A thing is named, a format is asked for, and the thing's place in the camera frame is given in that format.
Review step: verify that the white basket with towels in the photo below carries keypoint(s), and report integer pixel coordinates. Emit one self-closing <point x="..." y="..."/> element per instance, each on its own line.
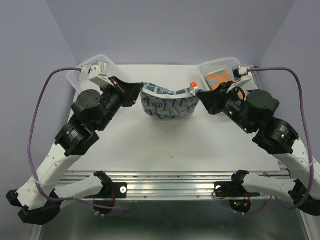
<point x="79" y="80"/>

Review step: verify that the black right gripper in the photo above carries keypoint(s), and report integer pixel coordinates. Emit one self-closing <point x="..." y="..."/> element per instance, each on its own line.
<point x="213" y="99"/>

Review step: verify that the aluminium mounting rail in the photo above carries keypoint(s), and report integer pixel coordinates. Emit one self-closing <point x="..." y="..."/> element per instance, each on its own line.
<point x="175" y="186"/>

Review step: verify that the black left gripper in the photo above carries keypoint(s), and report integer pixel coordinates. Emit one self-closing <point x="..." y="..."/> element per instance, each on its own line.
<point x="129" y="91"/>

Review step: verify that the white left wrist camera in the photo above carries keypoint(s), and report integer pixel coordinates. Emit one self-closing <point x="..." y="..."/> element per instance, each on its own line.
<point x="97" y="74"/>

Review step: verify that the small patterned towels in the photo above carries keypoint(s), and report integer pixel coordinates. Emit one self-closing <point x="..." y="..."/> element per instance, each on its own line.
<point x="162" y="103"/>

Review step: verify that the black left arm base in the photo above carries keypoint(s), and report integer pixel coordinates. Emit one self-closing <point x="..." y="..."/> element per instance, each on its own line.
<point x="115" y="190"/>

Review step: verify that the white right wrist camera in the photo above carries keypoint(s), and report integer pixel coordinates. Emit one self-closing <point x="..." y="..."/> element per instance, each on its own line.
<point x="241" y="72"/>

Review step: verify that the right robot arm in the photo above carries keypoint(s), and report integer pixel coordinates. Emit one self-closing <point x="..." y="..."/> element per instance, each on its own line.
<point x="254" y="112"/>

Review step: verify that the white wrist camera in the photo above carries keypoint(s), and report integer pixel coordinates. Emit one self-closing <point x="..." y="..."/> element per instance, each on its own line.
<point x="241" y="72"/>
<point x="97" y="74"/>

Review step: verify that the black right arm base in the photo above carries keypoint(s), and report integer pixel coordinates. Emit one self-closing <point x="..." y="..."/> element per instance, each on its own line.
<point x="228" y="189"/>

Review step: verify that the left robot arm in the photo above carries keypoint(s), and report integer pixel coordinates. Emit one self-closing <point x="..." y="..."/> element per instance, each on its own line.
<point x="40" y="200"/>

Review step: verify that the white empty plastic basket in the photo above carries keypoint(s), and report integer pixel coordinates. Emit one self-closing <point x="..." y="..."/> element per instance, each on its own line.
<point x="231" y="109"/>

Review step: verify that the pastel orange dot towel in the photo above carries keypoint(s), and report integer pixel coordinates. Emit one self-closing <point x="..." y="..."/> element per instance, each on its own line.
<point x="218" y="83"/>

